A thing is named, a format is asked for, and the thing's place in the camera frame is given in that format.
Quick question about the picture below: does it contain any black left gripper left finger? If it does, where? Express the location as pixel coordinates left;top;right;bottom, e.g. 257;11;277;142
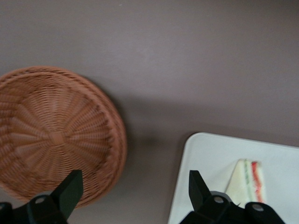
0;169;84;224

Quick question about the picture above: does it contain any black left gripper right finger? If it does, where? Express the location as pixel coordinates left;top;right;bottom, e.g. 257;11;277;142
179;170;287;224

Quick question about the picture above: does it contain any triangle sandwich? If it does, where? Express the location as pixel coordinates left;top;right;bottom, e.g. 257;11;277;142
224;158;267;203

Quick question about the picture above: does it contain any beige plastic tray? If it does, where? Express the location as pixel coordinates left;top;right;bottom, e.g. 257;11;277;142
167;132;299;224

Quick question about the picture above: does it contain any brown round wicker basket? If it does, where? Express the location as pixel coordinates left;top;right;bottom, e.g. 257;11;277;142
0;65;128;209

